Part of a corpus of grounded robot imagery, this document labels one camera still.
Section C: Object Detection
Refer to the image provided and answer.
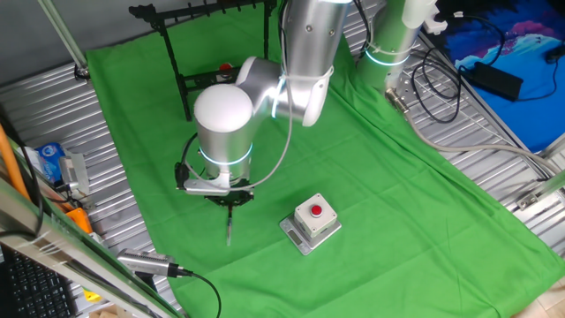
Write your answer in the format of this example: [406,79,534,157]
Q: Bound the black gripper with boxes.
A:
[203,182,256,208]

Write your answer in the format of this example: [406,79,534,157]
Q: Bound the brown calligraphy brush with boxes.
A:
[225,203,235,247]

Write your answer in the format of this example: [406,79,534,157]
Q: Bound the black carved pen rack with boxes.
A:
[128,0,277,123]

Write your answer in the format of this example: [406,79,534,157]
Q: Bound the white box with red button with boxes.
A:
[215,62,242,89]
[293,192,339,239]

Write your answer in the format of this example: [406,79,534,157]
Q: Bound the green cloth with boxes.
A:
[86,0,565,318]

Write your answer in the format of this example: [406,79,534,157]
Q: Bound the orange button box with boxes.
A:
[65,207,94,235]

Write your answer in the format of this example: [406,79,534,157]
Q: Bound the grey ridged metal device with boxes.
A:
[57,152,91,197]

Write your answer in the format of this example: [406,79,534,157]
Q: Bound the beige wooden blocks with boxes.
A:
[87,307,123,318]

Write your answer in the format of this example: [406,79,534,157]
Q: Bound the blue tissue pack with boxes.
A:
[34,141,67,185]

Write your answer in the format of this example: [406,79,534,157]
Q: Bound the grey corrugated conduit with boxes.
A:
[384,87,561,178]

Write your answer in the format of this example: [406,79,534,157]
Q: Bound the black keyboard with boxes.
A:
[0,246,79,318]

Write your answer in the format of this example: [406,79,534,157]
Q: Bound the orange pole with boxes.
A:
[0,123,31,201]

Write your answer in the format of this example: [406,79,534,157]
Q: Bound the black power adapter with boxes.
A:
[460,61,525,102]

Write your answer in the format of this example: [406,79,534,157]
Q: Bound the blue painted mat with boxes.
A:
[441,0,565,154]

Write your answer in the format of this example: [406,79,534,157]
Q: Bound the black mouse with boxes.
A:
[544,43,565,64]

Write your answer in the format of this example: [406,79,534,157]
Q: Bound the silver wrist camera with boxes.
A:
[181,173,255,197]

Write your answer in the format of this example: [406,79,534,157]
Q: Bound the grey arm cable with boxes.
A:
[181,72,295,193]

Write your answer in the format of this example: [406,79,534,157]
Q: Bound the black camera cable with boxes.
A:
[169,263,222,318]

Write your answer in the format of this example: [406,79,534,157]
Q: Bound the silver elongated camera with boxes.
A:
[117,247,180,279]

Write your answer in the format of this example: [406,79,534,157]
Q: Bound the aluminium frame bar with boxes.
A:
[0,176,185,318]

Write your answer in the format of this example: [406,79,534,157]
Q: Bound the black cable bundle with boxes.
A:
[410,12,509,125]

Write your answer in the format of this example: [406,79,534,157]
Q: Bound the thin aluminium post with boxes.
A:
[37,0,91,82]

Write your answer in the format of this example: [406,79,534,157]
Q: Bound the aluminium profile bracket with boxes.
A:
[515,170,565,212]

